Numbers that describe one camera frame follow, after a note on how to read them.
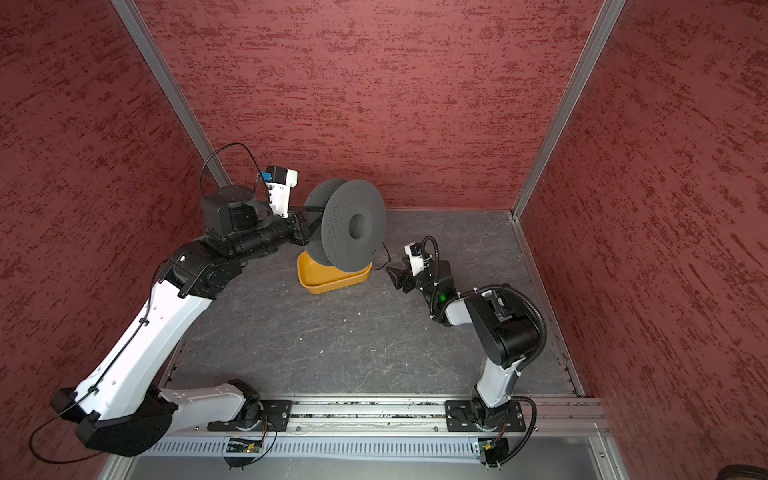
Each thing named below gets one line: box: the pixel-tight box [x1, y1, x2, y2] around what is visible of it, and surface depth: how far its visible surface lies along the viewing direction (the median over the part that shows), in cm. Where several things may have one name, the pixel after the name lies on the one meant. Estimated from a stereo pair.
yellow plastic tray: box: [296, 251, 372, 295], surface depth 97 cm
